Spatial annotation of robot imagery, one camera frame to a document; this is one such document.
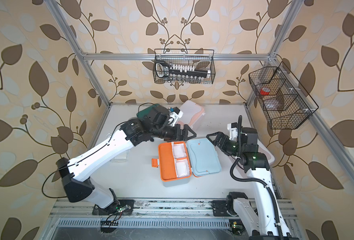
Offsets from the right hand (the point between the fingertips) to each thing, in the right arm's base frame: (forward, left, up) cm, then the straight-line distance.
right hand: (211, 140), depth 73 cm
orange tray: (-5, +23, -12) cm, 27 cm away
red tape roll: (+24, -32, +10) cm, 41 cm away
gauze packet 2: (-9, +15, -13) cm, 22 cm away
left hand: (-2, +11, +9) cm, 15 cm away
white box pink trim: (+25, +8, -8) cm, 27 cm away
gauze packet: (+2, +16, -13) cm, 21 cm away
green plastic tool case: (+38, +40, -20) cm, 59 cm away
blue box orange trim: (-2, +2, -15) cm, 15 cm away
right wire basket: (+14, -38, +10) cm, 41 cm away
